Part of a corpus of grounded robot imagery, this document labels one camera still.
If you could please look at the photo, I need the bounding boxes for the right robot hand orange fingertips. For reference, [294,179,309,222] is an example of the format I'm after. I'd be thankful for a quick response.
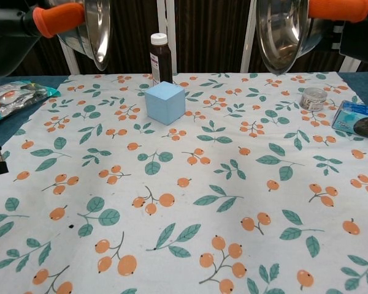
[306,0,368,67]

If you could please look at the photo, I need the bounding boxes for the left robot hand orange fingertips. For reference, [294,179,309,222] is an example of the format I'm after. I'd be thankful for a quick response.
[0,0,86,78]

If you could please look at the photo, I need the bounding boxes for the stainless steel bowl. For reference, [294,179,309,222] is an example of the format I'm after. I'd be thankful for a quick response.
[56,0,112,72]
[256,0,328,74]

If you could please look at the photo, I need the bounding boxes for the teal silver snack package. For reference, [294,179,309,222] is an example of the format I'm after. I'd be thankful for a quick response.
[0,80,61,126]

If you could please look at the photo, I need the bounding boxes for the blue cookie box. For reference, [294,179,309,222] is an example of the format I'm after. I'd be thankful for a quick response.
[331,100,368,140]

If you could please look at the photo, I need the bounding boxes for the brown bottle white cap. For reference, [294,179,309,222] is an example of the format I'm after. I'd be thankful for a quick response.
[150,32,174,87]

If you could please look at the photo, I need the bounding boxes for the light blue foam cube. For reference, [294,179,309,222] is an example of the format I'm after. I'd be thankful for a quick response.
[144,81,185,126]

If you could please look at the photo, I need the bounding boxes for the floral print tablecloth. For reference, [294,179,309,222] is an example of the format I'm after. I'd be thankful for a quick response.
[0,72,368,294]

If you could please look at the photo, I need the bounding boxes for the white screen frame post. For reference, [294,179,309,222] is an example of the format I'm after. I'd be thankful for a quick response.
[240,0,261,74]
[340,55,361,73]
[156,0,177,74]
[59,39,80,75]

